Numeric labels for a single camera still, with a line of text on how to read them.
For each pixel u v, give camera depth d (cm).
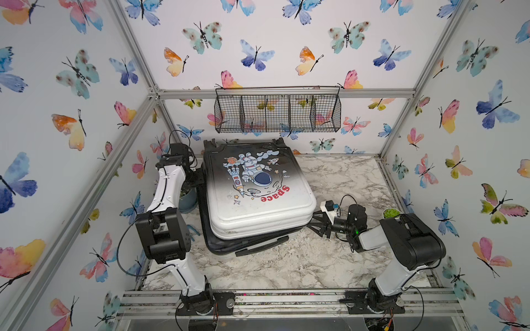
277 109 99
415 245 47
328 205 77
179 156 63
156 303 76
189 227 91
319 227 81
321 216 86
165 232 48
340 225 79
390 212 85
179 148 70
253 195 73
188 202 91
